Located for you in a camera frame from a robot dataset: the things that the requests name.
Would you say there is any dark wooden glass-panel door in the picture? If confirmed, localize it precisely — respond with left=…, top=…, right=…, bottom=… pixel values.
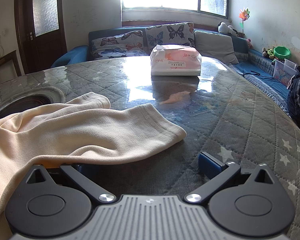
left=15, top=0, right=68, bottom=74

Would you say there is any cream long-sleeve garment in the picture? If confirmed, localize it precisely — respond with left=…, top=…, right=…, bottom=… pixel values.
left=0, top=92, right=186, bottom=233

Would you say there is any green brown plush toy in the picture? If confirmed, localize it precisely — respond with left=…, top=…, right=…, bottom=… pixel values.
left=262, top=47, right=276, bottom=60

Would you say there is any round recessed table cooker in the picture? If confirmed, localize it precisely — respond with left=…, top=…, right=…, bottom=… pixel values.
left=0, top=86, right=67, bottom=128

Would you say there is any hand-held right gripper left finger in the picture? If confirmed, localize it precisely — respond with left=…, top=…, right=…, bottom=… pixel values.
left=26, top=164, right=117, bottom=203

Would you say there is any square butterfly print cushion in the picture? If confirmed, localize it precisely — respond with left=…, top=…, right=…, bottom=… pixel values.
left=145, top=22, right=196, bottom=55

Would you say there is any colourful pinwheel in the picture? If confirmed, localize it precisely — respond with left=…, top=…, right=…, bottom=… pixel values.
left=238, top=6, right=251, bottom=37

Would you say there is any grey cushion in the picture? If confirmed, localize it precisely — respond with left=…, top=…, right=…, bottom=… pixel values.
left=194, top=31, right=239, bottom=64

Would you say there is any clear plastic storage box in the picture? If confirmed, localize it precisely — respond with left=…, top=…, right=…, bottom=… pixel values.
left=273, top=58, right=298, bottom=85

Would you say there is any long butterfly print cushion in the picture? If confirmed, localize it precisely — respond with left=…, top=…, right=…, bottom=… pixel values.
left=91, top=30, right=147, bottom=61

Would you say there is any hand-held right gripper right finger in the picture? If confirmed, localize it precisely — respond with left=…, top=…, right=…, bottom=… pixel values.
left=185, top=151, right=276, bottom=203

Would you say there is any panda plush toy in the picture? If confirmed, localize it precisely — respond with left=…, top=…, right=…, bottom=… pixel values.
left=217, top=21, right=238, bottom=36

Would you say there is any pink white tissue pack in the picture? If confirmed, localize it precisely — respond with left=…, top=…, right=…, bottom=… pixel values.
left=150, top=44, right=202, bottom=77

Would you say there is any green plastic bowl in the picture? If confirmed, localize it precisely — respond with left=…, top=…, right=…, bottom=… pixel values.
left=273, top=46, right=292, bottom=59

